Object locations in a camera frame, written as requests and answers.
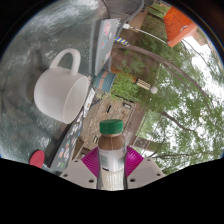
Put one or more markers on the grey mesh patio chair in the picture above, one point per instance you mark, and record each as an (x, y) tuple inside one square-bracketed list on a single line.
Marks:
[(138, 10)]

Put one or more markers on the flat round red coaster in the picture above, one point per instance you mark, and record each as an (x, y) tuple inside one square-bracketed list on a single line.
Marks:
[(37, 159)]

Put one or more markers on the globe-topped lamp post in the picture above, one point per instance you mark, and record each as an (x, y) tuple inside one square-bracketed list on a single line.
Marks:
[(145, 85)]

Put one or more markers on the orange canopy umbrella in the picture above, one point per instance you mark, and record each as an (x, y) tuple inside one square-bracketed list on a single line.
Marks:
[(178, 25)]

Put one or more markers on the black laptop with stickers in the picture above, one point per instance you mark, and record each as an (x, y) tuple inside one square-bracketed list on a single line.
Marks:
[(66, 148)]

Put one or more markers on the blue yellow striped post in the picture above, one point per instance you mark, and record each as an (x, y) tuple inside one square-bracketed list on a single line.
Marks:
[(121, 41)]

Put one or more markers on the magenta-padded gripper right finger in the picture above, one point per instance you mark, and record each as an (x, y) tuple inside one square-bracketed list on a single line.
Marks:
[(146, 170)]

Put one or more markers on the green-capped brown drink bottle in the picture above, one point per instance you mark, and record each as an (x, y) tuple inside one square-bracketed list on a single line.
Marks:
[(111, 153)]

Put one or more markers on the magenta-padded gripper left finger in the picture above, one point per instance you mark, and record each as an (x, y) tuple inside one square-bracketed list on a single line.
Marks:
[(75, 173)]

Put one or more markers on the white printed booklet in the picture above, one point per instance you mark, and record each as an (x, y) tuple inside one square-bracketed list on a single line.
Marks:
[(89, 101)]

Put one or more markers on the grey laptop with stickers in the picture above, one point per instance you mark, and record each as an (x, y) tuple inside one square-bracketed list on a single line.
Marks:
[(105, 43)]

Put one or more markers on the white ceramic mug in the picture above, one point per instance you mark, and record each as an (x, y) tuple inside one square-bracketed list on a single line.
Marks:
[(53, 93)]

